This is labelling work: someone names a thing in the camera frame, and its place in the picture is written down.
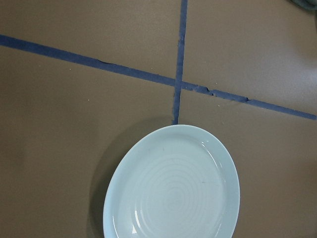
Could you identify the light blue plate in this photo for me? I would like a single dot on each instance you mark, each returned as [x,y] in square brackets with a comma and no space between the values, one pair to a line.
[177,182]

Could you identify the grey folded cloth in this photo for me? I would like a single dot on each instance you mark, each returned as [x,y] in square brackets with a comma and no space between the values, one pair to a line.
[310,5]

